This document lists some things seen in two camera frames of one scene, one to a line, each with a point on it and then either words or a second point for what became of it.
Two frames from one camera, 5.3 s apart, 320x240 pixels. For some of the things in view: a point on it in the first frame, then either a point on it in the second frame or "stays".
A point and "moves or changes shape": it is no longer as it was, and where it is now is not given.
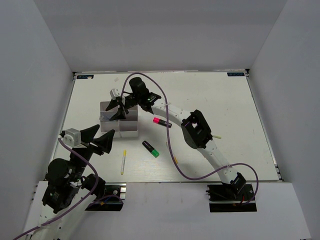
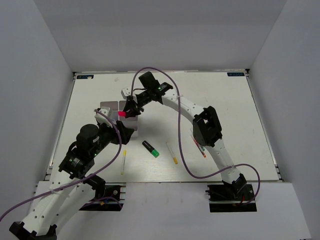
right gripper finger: (120, 114) → (133, 112)
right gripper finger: (114, 103) → (129, 104)
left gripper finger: (104, 142) → (125, 133)
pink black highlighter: (158, 121) moves or changes shape
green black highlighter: (153, 151) stays
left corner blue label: (86, 76) stays
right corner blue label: (240, 74) stays
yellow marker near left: (124, 157) stays
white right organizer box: (129, 126) stays
